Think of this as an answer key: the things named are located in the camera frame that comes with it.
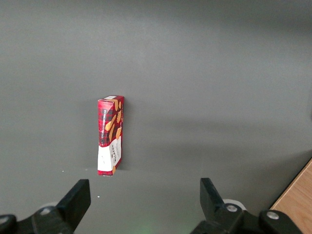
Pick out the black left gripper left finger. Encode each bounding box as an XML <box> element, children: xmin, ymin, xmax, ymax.
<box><xmin>0</xmin><ymin>179</ymin><xmax>92</xmax><ymax>234</ymax></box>

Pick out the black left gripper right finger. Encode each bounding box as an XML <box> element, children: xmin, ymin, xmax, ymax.
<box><xmin>192</xmin><ymin>178</ymin><xmax>303</xmax><ymax>234</ymax></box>

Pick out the red tartan shortbread box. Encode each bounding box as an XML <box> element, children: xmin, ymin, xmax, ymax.
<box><xmin>97</xmin><ymin>95</ymin><xmax>125</xmax><ymax>176</ymax></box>

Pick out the wooden two-drawer cabinet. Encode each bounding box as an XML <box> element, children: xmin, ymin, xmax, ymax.
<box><xmin>269</xmin><ymin>157</ymin><xmax>312</xmax><ymax>234</ymax></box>

